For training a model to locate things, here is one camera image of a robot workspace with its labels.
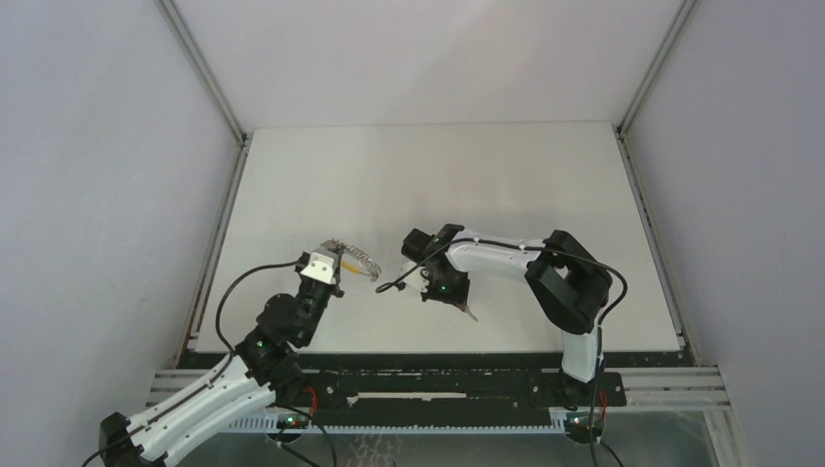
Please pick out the red key tag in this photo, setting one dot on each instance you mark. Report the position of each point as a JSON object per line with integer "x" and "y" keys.
{"x": 469, "y": 312}

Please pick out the keyring bunch with coloured tags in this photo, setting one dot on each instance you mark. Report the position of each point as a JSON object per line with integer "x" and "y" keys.
{"x": 364, "y": 264}

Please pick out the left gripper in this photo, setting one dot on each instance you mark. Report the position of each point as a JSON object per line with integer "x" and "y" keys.
{"x": 336, "y": 288}

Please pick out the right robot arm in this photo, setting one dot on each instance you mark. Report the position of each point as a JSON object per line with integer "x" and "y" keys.
{"x": 570, "y": 286}

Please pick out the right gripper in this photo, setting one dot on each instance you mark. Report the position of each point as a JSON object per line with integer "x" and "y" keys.
{"x": 460, "y": 298}

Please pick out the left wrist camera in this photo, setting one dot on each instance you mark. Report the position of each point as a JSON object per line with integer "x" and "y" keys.
{"x": 322, "y": 266}

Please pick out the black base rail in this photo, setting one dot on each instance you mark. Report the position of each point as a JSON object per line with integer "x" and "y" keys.
{"x": 451, "y": 390}

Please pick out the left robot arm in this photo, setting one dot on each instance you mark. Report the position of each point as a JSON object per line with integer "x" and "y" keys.
{"x": 247, "y": 379}

